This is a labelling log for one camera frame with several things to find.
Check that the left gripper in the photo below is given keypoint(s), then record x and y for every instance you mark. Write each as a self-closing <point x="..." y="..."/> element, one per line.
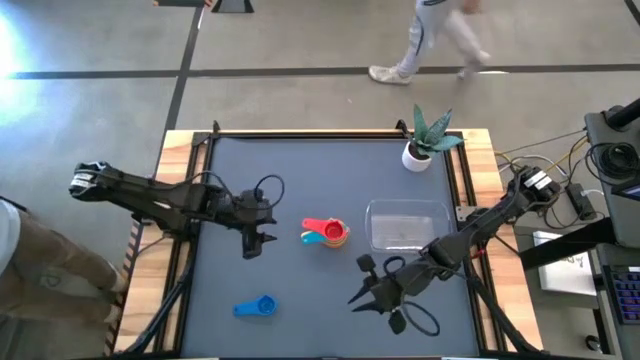
<point x="250" y="215"/>

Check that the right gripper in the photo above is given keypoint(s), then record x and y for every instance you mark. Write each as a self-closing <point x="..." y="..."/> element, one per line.
<point x="400" y="290"/>

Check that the turquoise measuring cup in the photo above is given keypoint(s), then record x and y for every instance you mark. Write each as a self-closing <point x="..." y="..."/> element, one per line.
<point x="311" y="238"/>

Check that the red measuring cup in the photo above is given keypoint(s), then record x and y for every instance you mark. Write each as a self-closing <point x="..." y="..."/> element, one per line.
<point x="332" y="230"/>

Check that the yellow measuring cup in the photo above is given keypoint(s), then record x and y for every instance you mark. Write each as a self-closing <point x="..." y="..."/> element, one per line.
<point x="334" y="244"/>

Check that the orange measuring cup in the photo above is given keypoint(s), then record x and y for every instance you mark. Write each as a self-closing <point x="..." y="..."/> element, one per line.
<point x="348" y="234"/>

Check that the blue measuring cup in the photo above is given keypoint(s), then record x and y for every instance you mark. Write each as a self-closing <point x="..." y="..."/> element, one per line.
<point x="266" y="305"/>

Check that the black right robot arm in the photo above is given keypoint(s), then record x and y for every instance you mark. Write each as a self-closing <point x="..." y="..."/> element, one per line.
<point x="490" y="216"/>

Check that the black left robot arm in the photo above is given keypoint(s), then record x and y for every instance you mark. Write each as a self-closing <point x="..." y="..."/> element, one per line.
<point x="150" y="197"/>

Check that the clear plastic basket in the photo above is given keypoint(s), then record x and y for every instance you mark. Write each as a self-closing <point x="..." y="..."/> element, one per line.
<point x="400" y="225"/>

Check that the dark grey table mat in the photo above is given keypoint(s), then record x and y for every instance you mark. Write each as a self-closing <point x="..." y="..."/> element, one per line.
<point x="300" y="165"/>

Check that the hazard striped strip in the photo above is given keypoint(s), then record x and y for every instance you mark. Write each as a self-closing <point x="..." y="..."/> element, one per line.
<point x="134" y="245"/>

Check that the green plant in white pot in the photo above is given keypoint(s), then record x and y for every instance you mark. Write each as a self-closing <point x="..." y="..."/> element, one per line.
<point x="420" y="150"/>

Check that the white paper box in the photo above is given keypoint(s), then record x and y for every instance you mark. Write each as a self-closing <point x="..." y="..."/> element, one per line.
<point x="565" y="280"/>

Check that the black diagonal beam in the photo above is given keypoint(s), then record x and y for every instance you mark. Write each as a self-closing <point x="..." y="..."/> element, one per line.
<point x="565" y="245"/>

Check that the person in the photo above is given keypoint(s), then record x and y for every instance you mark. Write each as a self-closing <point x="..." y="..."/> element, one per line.
<point x="425" y="30"/>
<point x="50" y="260"/>

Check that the black power adapter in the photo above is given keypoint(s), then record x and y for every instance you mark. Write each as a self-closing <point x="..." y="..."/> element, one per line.
<point x="580" y="200"/>

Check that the grey side desk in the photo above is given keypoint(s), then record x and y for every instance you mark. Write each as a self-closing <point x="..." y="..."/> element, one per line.
<point x="607" y="340"/>

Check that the black keyboard coloured keys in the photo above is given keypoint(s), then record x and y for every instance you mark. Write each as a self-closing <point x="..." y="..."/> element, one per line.
<point x="627" y="295"/>

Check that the dark tablet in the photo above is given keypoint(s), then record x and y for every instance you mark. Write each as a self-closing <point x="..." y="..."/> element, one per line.
<point x="630" y="192"/>

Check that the grey cabinet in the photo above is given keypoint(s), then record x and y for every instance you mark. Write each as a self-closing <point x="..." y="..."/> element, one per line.
<point x="597" y="125"/>

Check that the black pole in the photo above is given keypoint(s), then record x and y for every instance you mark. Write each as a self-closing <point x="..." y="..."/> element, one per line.
<point x="625" y="114"/>

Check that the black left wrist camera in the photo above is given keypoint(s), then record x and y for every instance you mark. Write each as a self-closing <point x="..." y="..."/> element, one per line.
<point x="258" y="196"/>

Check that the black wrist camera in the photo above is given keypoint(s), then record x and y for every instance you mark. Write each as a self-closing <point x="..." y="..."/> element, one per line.
<point x="366" y="263"/>
<point x="258" y="196"/>

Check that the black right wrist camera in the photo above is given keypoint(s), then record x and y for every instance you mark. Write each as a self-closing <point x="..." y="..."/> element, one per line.
<point x="366" y="263"/>

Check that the black aluminium table frame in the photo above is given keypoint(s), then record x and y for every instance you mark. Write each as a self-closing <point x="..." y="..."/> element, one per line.
<point x="300" y="135"/>

